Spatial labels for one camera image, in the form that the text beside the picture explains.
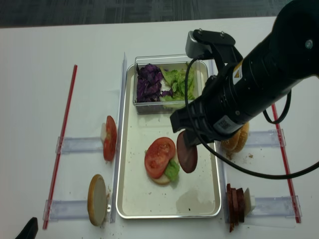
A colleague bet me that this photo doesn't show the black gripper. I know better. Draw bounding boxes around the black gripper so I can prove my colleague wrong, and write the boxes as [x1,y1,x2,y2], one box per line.
[170,76,249,147]

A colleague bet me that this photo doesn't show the sausage meat slice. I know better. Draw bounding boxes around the sausage meat slice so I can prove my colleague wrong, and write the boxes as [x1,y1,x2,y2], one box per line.
[176,131,198,173]

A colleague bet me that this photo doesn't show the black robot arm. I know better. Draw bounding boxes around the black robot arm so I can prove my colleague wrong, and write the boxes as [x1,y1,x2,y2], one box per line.
[170,0,319,145]

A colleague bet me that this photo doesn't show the tomato slice on bun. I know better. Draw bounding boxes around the tomato slice on bun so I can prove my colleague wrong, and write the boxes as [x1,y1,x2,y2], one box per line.
[144,137,176,179]

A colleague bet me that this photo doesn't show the lettuce leaf on bun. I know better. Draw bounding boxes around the lettuce leaf on bun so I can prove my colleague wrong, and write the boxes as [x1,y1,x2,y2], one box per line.
[164,159,180,182]

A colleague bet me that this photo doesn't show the green lettuce in box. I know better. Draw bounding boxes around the green lettuce in box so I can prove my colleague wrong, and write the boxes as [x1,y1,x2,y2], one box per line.
[159,67,196,102]

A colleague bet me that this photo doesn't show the stack of sausage slices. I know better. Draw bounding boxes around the stack of sausage slices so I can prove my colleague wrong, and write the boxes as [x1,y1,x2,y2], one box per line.
[226,183,245,233]

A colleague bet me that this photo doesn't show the standing tomato slice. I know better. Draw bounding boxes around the standing tomato slice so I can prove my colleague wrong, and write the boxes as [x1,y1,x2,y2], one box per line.
[103,116,117,162]

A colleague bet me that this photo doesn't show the sesame bun top front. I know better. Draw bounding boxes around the sesame bun top front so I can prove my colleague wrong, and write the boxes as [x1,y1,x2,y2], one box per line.
[221,133,240,151]

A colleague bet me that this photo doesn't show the sesame bun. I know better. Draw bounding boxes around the sesame bun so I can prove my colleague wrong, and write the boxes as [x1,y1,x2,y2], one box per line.
[233,122,249,153]
[221,133,240,151]

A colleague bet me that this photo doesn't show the bottom bun on tray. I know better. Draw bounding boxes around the bottom bun on tray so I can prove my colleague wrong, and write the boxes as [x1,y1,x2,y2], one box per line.
[150,153,179,185]

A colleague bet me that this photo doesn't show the sesame bun top rear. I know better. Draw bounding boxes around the sesame bun top rear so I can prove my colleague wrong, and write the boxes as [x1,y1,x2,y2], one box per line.
[233,122,249,153]

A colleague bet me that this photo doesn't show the purple cabbage leaves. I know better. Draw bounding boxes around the purple cabbage leaves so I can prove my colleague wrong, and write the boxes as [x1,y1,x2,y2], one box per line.
[136,64,173,103]

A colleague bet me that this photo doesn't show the clear plastic salad box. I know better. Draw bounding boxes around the clear plastic salad box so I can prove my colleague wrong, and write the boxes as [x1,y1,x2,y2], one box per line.
[133,52,207,115]

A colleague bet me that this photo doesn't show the clear holder upper right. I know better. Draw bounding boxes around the clear holder upper right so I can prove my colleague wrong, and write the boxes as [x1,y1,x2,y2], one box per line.
[245,129,286,147]

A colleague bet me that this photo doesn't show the clear holder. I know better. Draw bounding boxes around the clear holder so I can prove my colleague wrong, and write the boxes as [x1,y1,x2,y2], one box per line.
[245,129,286,147]
[55,137,103,154]
[43,200,89,221]
[248,195,302,218]

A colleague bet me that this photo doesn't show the white stopper block right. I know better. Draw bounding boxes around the white stopper block right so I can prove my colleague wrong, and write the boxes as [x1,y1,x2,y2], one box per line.
[244,188,256,217]

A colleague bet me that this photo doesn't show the white stopper block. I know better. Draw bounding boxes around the white stopper block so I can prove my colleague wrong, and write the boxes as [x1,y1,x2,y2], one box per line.
[100,122,107,143]
[244,188,256,217]

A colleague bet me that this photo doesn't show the right red strip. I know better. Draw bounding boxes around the right red strip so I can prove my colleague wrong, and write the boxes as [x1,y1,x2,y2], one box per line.
[271,104,301,224]

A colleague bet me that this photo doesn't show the red strip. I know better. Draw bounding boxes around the red strip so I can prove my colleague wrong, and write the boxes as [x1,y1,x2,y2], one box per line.
[271,104,301,224]
[42,65,78,230]

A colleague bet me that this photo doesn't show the white stopper block left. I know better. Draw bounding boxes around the white stopper block left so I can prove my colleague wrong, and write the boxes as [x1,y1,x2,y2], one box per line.
[100,122,107,143]

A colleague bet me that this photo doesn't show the standing bun half left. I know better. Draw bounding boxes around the standing bun half left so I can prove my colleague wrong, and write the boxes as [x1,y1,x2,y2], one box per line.
[87,174,107,226]

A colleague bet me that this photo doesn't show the clear holder lower right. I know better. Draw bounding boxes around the clear holder lower right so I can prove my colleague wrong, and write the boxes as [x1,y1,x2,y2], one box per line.
[248,195,302,218]

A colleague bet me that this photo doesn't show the clear holder upper left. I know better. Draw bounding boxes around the clear holder upper left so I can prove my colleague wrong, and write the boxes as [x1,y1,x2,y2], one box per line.
[55,137,103,154]

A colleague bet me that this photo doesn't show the left red strip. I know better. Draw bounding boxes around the left red strip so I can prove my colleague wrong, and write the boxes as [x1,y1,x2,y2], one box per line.
[42,65,78,230]

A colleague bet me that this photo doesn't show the clear holder lower left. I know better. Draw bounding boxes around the clear holder lower left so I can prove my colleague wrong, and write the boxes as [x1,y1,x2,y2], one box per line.
[43,200,89,221]

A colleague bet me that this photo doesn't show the black object bottom left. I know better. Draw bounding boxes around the black object bottom left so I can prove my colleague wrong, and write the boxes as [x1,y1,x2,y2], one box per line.
[15,217,38,239]

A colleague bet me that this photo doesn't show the black camera cable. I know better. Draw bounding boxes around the black camera cable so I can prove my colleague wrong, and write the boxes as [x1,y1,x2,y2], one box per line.
[183,57,319,180]

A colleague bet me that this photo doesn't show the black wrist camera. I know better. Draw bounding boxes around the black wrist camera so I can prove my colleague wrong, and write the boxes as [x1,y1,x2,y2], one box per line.
[185,29,243,71]

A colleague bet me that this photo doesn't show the clear left long rail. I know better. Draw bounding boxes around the clear left long rail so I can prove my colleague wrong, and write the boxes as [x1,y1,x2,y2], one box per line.
[109,53,127,224]

